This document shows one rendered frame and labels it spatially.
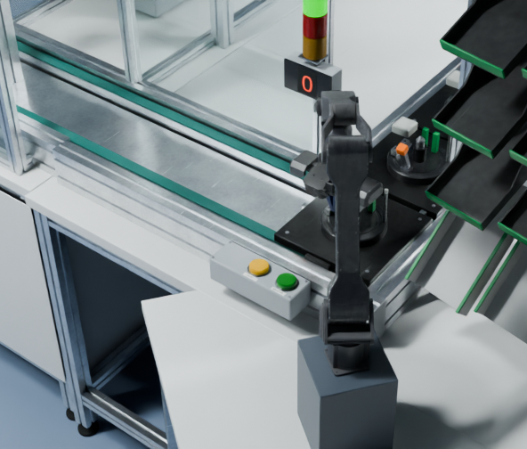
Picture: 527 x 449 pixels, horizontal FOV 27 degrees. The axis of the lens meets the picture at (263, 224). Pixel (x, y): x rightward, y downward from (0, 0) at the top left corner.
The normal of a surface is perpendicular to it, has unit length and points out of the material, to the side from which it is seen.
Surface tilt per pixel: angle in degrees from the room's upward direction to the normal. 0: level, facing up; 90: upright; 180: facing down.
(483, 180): 25
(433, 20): 0
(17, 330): 90
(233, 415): 0
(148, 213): 90
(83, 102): 0
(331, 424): 90
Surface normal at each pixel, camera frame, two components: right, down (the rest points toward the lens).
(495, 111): -0.33, -0.50
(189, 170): -0.02, -0.76
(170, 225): -0.61, 0.52
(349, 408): 0.26, 0.63
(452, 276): -0.54, -0.22
